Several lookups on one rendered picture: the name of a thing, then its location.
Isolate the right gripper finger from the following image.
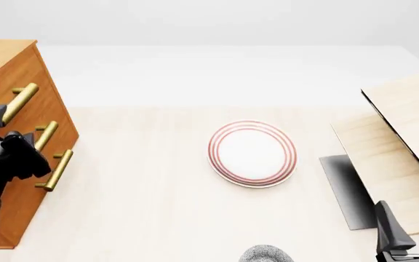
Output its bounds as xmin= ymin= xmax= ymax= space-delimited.
xmin=373 ymin=200 xmax=417 ymax=255

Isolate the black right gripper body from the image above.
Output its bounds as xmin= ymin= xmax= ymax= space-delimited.
xmin=375 ymin=251 xmax=419 ymax=262

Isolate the pale wooden board black edge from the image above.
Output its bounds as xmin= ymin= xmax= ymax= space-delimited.
xmin=360 ymin=66 xmax=419 ymax=192

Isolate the grey speckled round object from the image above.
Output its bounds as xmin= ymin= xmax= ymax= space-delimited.
xmin=238 ymin=245 xmax=296 ymax=262

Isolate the white plate with red rings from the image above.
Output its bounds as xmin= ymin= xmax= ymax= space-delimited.
xmin=207 ymin=119 xmax=298 ymax=189

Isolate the brass drawer handle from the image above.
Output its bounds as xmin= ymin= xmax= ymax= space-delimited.
xmin=34 ymin=148 xmax=74 ymax=192
xmin=33 ymin=120 xmax=60 ymax=151
xmin=1 ymin=82 xmax=40 ymax=124

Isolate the wooden drawer with brass handle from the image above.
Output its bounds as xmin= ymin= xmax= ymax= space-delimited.
xmin=4 ymin=79 xmax=68 ymax=154
xmin=0 ymin=108 xmax=80 ymax=250
xmin=0 ymin=44 xmax=53 ymax=132

